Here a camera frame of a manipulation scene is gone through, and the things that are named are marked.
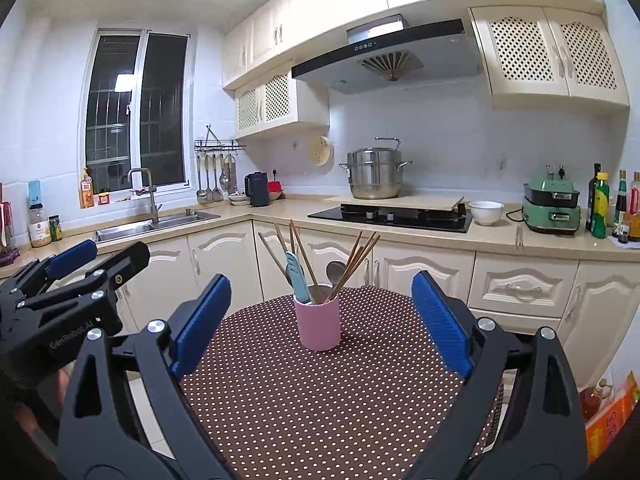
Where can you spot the black range hood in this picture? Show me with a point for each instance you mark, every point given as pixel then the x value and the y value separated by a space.
pixel 411 55

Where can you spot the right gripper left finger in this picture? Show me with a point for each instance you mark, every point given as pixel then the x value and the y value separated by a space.
pixel 125 415

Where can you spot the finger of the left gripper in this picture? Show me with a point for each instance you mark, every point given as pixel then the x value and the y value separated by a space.
pixel 71 260

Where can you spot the wooden chopstick long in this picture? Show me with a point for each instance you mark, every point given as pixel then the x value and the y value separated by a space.
pixel 315 292

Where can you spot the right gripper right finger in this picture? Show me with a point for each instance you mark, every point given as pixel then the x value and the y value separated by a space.
pixel 517 415

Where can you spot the steel kitchen sink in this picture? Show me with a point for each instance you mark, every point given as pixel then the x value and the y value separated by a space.
pixel 185 218

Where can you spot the green oil bottle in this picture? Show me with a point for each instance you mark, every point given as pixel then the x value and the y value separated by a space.
pixel 601 198

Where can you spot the white ceramic bowl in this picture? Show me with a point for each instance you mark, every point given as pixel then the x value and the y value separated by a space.
pixel 486 212

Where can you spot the cream lower kitchen cabinets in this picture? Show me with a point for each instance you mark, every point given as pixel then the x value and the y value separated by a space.
pixel 590 304

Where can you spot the black electric kettle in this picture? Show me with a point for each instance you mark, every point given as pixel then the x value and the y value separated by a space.
pixel 256 189

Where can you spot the orange snack package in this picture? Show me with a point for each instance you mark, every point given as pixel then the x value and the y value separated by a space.
pixel 605 411

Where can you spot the steel sink faucet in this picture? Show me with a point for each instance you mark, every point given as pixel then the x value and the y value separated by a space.
pixel 148 190

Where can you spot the brown polka dot tablecloth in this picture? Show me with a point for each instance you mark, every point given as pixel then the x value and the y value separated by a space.
pixel 363 410

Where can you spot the dark sauce bottle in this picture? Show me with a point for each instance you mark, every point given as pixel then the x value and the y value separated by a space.
pixel 620 228

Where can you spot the steel steamer pot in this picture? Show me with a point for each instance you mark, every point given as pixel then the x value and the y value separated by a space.
pixel 375 173

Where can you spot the cream upper cabinets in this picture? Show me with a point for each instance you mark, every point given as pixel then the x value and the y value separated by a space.
pixel 531 51

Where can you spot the green electric cooker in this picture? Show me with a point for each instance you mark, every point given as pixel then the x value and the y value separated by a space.
pixel 550 203

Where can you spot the operator left hand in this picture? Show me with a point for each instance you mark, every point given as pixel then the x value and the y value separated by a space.
pixel 38 412

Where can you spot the white labelled jar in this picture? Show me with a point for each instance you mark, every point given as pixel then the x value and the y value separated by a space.
pixel 38 226

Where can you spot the dark window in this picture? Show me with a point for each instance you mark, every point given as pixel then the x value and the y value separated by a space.
pixel 134 118

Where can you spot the red capped sauce bottle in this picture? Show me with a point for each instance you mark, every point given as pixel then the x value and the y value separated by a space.
pixel 633 213

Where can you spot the pink utensil cup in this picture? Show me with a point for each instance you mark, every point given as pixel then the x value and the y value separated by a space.
pixel 319 325

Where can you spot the large steel spoon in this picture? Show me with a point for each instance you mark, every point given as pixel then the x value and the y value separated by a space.
pixel 335 271

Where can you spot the hanging utensil rack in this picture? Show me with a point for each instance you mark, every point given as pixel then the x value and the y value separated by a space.
pixel 217 168

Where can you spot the black gas hob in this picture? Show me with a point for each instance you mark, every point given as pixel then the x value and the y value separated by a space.
pixel 457 220

